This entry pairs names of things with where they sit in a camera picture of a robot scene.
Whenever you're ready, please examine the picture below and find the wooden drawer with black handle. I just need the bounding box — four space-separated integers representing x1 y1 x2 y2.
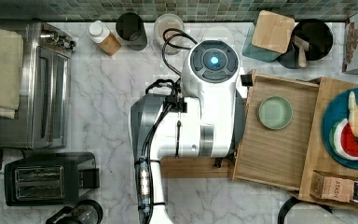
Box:
233 70 319 190

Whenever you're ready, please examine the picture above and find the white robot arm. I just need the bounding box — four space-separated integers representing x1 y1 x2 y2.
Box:
129 40 245 224

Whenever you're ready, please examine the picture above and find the clear cereal jar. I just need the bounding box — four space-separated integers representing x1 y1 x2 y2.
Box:
153 13 186 56

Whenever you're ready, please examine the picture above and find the green round plate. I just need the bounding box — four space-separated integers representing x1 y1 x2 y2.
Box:
257 95 294 130

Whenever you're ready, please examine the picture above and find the dark cup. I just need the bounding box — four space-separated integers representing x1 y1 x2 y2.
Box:
116 12 147 51

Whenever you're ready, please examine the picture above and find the white cap spice bottle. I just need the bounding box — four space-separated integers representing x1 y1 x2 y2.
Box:
88 21 121 56

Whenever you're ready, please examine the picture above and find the teal container with wooden lid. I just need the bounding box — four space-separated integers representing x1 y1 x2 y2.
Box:
241 10 295 63

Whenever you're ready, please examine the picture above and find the stainless toaster oven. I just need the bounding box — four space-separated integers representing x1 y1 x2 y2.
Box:
0 20 76 149

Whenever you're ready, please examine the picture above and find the wooden spoon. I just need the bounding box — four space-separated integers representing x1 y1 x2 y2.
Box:
294 35 310 68

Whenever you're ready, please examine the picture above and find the black two-slot toaster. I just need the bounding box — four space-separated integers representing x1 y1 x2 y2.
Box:
4 152 100 206

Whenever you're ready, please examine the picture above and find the blue plate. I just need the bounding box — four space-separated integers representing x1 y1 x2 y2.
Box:
322 88 358 169

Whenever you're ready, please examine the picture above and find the black utensil holder pot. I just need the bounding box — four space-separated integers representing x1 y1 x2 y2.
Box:
278 19 333 69

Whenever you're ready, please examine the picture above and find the stash tea box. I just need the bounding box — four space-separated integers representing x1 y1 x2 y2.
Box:
310 173 358 203

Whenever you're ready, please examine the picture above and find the plush watermelon slice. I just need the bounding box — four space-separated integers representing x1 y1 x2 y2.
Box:
329 119 358 161

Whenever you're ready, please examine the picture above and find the beige folded towel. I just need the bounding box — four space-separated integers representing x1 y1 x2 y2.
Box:
0 29 23 119

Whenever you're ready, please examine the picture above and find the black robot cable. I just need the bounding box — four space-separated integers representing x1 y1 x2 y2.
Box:
161 28 199 77

